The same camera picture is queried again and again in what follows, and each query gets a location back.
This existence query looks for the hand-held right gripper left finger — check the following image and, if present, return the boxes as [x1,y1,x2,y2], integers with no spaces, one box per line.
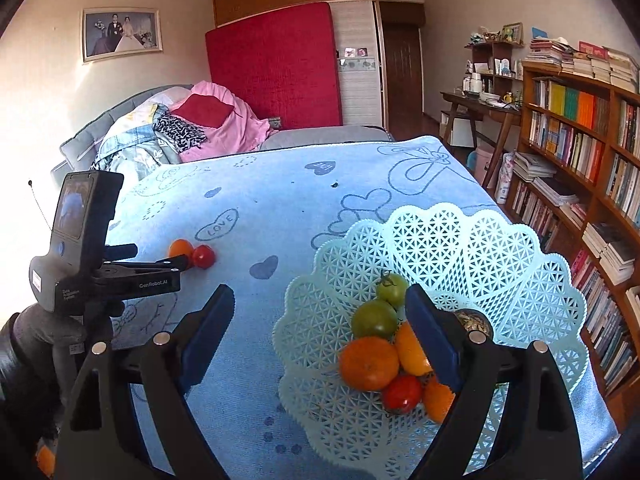
[54,284,236,480]

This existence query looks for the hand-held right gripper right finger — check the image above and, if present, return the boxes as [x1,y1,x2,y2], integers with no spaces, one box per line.
[404,284,585,480]

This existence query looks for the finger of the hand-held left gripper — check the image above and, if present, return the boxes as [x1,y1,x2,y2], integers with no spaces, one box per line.
[102,243,139,261]
[150,254,194,273]

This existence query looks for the red tomato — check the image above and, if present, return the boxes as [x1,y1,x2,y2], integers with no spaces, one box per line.
[382,374,423,415]
[191,244,217,269]

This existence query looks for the large green tomato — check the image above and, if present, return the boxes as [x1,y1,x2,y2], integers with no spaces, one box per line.
[351,299,399,339]

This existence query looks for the white lattice plastic basket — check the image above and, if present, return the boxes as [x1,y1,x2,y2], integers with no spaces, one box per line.
[272,202,590,467]

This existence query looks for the person's left forearm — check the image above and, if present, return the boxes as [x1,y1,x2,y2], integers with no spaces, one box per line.
[0,330,63,461]

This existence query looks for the person's left hand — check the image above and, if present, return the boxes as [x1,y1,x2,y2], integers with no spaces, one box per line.
[12,307,113,403]

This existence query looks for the blue printed towel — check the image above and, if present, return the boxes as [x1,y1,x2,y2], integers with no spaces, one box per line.
[102,135,621,480]

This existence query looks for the denim cloth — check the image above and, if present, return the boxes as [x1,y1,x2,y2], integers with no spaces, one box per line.
[97,105,166,161]

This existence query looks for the grey padded headboard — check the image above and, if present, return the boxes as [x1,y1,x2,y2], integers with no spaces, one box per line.
[50,84,196,186]

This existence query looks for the leopard print cloth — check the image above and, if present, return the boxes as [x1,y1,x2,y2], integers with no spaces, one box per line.
[151,112,208,152]

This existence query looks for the pink blanket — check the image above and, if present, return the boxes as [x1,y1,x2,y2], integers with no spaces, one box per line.
[170,80,278,156]

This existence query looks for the white yellow pillow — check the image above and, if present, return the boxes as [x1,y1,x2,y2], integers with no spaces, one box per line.
[135,87,193,111]

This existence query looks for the white printed bag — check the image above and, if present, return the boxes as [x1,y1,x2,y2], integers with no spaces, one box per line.
[494,152,516,205]

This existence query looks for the pink plastic bin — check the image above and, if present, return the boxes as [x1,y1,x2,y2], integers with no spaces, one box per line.
[474,146,496,183]

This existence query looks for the piles of loose books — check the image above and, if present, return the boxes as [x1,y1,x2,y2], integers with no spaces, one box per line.
[512,152,636,286]

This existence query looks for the grey bed mattress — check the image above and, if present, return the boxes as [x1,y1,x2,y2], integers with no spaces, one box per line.
[260,125,396,151]

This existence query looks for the red mattress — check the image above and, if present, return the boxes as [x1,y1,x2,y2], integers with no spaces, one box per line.
[204,1,344,132]

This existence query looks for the framed wedding photo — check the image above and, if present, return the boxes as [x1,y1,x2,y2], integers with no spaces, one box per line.
[81,7,163,63]

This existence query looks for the wooden desk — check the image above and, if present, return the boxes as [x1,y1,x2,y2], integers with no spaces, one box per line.
[440,91,523,191]

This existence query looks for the wooden bookshelf with books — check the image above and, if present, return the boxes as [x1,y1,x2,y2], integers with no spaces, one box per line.
[510,77,640,396]

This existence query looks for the white wardrobe with wooden top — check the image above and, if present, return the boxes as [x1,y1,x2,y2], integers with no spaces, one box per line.
[212,0,388,133]

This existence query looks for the dark wooden door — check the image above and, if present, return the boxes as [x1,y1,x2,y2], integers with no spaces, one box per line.
[378,1,426,136]

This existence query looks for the wooden desk shelf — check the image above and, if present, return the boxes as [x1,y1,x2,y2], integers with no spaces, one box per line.
[465,40,526,96]

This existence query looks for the stacks of books atop bookshelf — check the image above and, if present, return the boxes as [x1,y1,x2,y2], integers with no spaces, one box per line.
[527,35,640,93]

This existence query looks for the black cable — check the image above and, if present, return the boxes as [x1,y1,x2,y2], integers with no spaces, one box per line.
[28,179,53,233]

